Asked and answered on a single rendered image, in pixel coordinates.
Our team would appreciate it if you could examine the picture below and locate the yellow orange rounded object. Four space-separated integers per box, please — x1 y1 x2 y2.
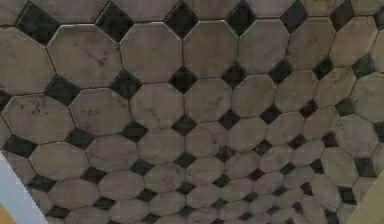
0 203 17 224

